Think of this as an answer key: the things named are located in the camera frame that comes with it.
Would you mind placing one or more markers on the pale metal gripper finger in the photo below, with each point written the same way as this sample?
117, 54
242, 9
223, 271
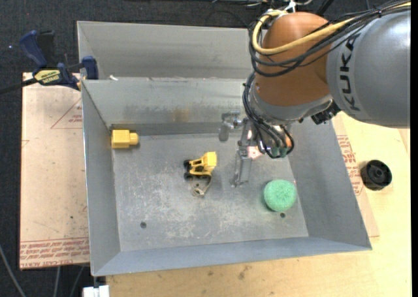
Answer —
237, 171
246, 170

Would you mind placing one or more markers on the yellow toy loader truck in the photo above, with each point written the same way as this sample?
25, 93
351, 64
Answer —
204, 163

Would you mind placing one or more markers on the green round sponge ball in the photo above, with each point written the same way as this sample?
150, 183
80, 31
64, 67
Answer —
280, 195

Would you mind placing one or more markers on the grey metal bin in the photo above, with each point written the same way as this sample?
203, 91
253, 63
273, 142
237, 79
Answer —
183, 217

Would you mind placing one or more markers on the yellow plastic block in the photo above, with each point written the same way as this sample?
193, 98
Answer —
121, 139

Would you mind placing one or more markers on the black round knob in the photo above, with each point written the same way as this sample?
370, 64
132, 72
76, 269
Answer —
375, 175

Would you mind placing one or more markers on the brown cardboard board, red print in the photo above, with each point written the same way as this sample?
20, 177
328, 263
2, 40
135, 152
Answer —
52, 171

